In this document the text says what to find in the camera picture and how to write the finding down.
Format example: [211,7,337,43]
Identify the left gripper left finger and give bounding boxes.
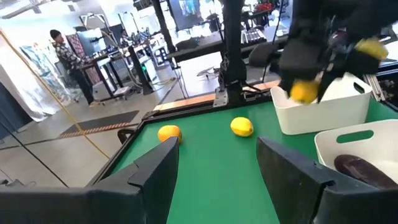
[0,136,180,224]

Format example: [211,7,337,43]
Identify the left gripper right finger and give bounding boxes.
[256,137,398,224]

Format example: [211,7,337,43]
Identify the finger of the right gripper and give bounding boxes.
[317,70,336,103]
[279,75,295,98]

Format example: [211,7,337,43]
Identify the yellow lemon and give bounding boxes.
[229,116,254,138]
[289,80,320,105]

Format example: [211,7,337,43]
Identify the large dark purple eggplant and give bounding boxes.
[333,154,398,190]

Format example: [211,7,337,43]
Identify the white plastic basket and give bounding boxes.
[269,72,373,136]

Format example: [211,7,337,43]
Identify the black office chair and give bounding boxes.
[248,42,279,83]

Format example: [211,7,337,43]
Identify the black hazard striped floor mat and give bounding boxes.
[58,110,140,139]

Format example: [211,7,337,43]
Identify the tan translucent plastic basket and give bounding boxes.
[313,119,398,184]

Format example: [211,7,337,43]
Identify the black desk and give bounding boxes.
[167,33,290,63]

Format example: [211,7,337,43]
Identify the large orange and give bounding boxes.
[157,124,183,144]

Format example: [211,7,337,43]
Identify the black monitor screen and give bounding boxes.
[169,0,203,30]

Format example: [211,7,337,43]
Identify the thin black pole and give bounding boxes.
[150,0,177,54]

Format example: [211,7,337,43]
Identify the white hanging banner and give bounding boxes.
[0,40,63,123]

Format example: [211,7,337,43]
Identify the black side table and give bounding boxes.
[76,53,126,101]

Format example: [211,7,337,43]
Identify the person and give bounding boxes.
[49,29,98,107]

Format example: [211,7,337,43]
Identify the black frame post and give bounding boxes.
[221,0,247,106]

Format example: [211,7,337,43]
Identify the silver metal bracket plate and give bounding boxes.
[212,88,229,108]

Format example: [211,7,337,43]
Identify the yellow floor cable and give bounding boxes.
[0,29,111,159]

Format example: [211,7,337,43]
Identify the black corner handle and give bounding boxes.
[117,128,136,144]

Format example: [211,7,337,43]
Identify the black floor cable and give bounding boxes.
[0,122,68,188]

